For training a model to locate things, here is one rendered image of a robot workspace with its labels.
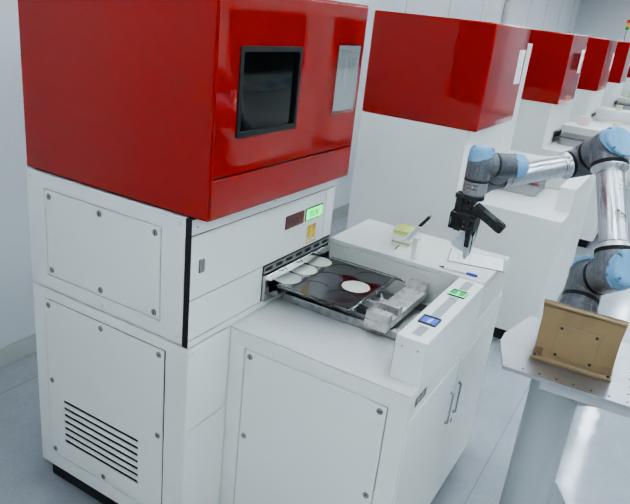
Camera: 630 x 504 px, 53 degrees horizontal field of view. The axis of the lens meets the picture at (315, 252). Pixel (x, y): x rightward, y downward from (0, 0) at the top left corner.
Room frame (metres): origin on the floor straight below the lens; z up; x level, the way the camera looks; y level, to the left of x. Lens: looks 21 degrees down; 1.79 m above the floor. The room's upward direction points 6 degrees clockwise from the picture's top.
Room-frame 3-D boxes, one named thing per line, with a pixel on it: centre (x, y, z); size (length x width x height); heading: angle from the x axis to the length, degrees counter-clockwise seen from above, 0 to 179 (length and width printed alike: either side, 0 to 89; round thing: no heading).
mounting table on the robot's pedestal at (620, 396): (1.87, -0.88, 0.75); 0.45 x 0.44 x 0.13; 64
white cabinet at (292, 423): (2.08, -0.27, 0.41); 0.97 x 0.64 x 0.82; 152
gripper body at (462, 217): (1.94, -0.46, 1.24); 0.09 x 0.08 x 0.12; 61
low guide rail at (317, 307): (1.92, -0.13, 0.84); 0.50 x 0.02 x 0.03; 62
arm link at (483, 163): (1.94, -0.48, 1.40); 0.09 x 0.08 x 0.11; 107
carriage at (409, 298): (1.99, -0.30, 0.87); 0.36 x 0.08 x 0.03; 152
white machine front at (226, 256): (1.99, 0.15, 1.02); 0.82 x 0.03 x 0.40; 152
